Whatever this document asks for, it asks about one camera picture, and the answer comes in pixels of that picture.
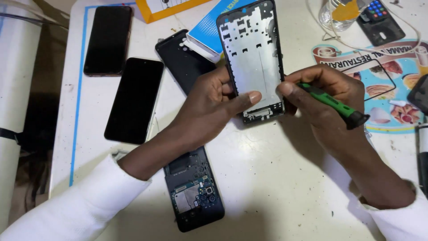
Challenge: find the person's left hand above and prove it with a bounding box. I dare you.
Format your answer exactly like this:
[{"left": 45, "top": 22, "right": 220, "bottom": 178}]
[{"left": 167, "top": 66, "right": 263, "bottom": 152}]

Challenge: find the black keypad phone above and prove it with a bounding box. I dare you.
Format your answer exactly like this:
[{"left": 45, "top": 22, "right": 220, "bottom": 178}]
[{"left": 356, "top": 0, "right": 406, "bottom": 47}]

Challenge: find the person's right hand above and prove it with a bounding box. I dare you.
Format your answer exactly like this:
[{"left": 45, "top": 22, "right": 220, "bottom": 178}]
[{"left": 276, "top": 64, "right": 368, "bottom": 161}]

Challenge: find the black phone frame outline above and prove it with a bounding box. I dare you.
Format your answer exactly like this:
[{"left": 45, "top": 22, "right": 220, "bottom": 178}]
[{"left": 341, "top": 59, "right": 397, "bottom": 102}]

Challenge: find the blue white phone box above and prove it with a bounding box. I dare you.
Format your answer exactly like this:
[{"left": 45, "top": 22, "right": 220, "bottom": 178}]
[{"left": 185, "top": 0, "right": 258, "bottom": 63}]

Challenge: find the silver phone frame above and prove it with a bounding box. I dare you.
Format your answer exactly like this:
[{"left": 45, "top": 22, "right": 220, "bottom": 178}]
[{"left": 216, "top": 0, "right": 286, "bottom": 125}]

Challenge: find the opened phone with circuit board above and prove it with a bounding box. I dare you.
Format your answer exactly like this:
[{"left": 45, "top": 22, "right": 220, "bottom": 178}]
[{"left": 163, "top": 146, "right": 225, "bottom": 233}]

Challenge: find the colourful food print sticker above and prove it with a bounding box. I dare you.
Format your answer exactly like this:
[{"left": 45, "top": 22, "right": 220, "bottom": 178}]
[{"left": 312, "top": 40, "right": 428, "bottom": 134}]

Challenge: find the white rolled sheet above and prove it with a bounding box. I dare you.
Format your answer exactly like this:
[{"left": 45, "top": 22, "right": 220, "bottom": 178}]
[{"left": 0, "top": 0, "right": 43, "bottom": 231}]

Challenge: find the orange white box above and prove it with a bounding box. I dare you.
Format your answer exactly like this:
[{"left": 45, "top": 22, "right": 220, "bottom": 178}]
[{"left": 135, "top": 0, "right": 213, "bottom": 24}]

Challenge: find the black smartphone with copper edge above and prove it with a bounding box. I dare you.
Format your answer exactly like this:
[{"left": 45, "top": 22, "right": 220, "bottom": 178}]
[{"left": 83, "top": 6, "right": 133, "bottom": 77}]

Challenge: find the black phone back cover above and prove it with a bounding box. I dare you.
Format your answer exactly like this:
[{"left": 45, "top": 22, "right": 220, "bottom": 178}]
[{"left": 155, "top": 29, "right": 218, "bottom": 96}]

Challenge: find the black white cylindrical tool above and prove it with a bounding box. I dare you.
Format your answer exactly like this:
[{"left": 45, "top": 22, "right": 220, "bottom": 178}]
[{"left": 417, "top": 123, "right": 428, "bottom": 198}]

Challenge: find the green black screwdriver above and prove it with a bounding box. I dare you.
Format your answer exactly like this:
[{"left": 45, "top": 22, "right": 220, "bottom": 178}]
[{"left": 297, "top": 82, "right": 370, "bottom": 130}]

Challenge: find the clear plastic bottle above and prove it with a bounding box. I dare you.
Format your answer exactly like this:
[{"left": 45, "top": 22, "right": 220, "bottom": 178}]
[{"left": 318, "top": 0, "right": 372, "bottom": 32}]

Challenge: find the dark phone at edge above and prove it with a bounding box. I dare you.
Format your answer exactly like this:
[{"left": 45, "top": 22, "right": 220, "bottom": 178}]
[{"left": 407, "top": 74, "right": 428, "bottom": 116}]

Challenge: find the black smartphone with silver edge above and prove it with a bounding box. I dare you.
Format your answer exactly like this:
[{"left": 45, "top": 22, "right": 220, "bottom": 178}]
[{"left": 104, "top": 57, "right": 165, "bottom": 145}]

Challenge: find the white cable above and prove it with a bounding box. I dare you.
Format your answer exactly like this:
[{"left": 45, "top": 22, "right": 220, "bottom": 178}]
[{"left": 306, "top": 0, "right": 422, "bottom": 57}]

